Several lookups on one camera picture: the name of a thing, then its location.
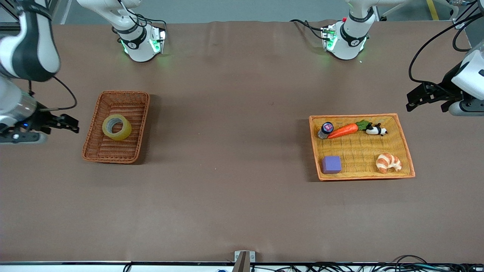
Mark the black base cable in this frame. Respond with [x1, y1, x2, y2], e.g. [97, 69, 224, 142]
[289, 19, 329, 40]
[112, 0, 168, 42]

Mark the toy carrot with green leaves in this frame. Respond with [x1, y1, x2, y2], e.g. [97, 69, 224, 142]
[327, 120, 373, 139]

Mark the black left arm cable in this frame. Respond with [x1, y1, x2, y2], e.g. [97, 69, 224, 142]
[408, 0, 484, 84]

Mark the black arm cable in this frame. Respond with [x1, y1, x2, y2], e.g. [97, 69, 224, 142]
[28, 76, 78, 112]
[408, 0, 484, 84]

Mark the black cable bundle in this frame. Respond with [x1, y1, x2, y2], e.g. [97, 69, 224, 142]
[250, 255, 484, 272]

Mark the clear packing tape roll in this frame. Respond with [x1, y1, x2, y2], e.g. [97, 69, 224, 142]
[102, 114, 132, 141]

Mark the black right base cable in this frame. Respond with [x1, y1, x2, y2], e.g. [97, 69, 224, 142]
[112, 0, 168, 42]

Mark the black left base cable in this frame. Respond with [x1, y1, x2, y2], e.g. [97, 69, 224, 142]
[289, 19, 329, 40]

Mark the purple foam cube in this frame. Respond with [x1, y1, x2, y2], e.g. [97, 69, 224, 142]
[321, 156, 342, 174]

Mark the metal table edge bracket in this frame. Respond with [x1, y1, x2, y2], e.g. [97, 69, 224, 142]
[234, 250, 256, 272]

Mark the toy croissant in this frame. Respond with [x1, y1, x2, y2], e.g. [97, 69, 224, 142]
[376, 153, 402, 174]

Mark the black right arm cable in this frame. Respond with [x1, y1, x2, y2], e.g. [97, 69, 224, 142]
[28, 76, 78, 112]

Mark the brown wicker basket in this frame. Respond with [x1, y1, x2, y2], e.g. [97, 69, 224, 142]
[82, 90, 150, 164]

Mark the toy panda figure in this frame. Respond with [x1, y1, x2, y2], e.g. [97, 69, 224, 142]
[365, 123, 388, 136]

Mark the yellow wicker basket orange rim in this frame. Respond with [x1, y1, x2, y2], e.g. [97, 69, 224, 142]
[309, 113, 416, 181]

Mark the small jar with pink lid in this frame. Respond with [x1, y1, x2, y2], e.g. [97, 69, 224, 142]
[318, 122, 334, 140]

